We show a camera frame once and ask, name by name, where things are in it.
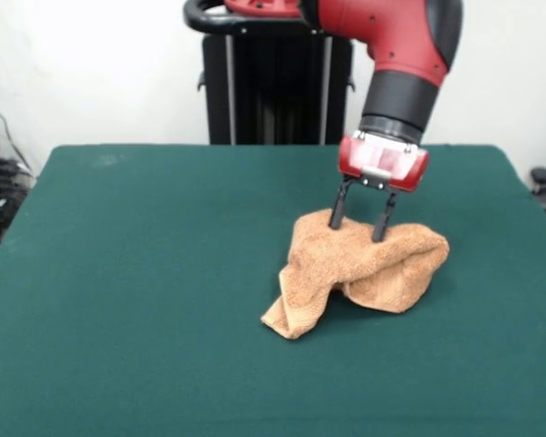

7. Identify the orange terry towel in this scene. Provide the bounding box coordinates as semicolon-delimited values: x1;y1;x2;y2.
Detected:
259;208;450;341

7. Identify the black robot pedestal with handle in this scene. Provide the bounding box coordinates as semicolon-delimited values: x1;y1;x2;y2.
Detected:
184;0;359;146

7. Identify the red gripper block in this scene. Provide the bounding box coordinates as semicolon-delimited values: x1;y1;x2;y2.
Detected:
328;130;431;242

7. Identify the thin grey wall cable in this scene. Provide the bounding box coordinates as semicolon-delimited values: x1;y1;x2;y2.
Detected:
0;86;32;172

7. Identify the black cable bundle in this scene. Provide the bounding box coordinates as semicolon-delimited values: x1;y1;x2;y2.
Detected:
0;157;37;247

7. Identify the dark green table cloth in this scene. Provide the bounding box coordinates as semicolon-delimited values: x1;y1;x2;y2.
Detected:
0;143;546;437

